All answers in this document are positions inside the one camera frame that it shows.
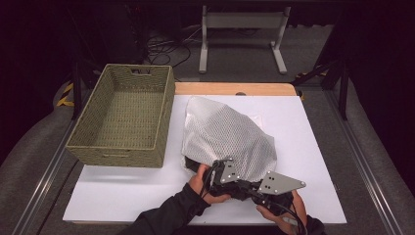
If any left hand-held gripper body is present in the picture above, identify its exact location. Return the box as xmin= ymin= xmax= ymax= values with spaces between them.
xmin=207 ymin=159 xmax=261 ymax=202

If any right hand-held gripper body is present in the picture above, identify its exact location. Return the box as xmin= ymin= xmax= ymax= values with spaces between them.
xmin=254 ymin=170 xmax=307 ymax=216

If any white mesh laundry bag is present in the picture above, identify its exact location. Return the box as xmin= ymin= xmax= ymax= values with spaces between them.
xmin=180 ymin=95 xmax=278 ymax=184

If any black garment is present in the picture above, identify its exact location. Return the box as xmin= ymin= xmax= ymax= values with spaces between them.
xmin=184 ymin=156 xmax=205 ymax=174

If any green woven basket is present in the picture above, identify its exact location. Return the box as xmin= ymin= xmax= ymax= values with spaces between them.
xmin=65 ymin=63 xmax=176 ymax=169

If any person's left hand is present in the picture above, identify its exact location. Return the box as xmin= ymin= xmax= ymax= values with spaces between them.
xmin=189 ymin=164 xmax=231 ymax=206

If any person's right hand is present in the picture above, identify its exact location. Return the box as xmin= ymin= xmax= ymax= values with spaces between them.
xmin=255 ymin=191 xmax=308 ymax=235

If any white table mat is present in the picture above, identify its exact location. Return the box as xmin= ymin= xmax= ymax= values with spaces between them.
xmin=62 ymin=94 xmax=347 ymax=226

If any black metal stand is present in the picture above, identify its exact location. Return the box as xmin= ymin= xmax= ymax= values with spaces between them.
xmin=292 ymin=58 xmax=350 ymax=121
xmin=69 ymin=60 xmax=102 ymax=120

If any yellow black floor tape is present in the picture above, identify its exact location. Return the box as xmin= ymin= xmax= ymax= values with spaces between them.
xmin=295 ymin=65 xmax=327 ymax=79
xmin=56 ymin=81 xmax=75 ymax=108

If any white metal stand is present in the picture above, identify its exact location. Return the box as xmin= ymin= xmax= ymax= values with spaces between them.
xmin=198 ymin=4 xmax=292 ymax=75

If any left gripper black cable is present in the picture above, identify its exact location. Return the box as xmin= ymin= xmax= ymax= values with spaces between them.
xmin=200 ymin=161 xmax=219 ymax=199

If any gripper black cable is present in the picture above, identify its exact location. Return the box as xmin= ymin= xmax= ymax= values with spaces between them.
xmin=200 ymin=161 xmax=219 ymax=199
xmin=267 ymin=200 xmax=308 ymax=235

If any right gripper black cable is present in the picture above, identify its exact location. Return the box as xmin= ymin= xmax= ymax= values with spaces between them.
xmin=267 ymin=200 xmax=308 ymax=235

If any metal floor rail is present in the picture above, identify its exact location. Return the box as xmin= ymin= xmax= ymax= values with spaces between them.
xmin=322 ymin=89 xmax=405 ymax=235
xmin=11 ymin=120 xmax=77 ymax=235

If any bundle of floor cables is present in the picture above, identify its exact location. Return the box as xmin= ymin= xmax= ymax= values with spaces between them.
xmin=143 ymin=27 xmax=204 ymax=68

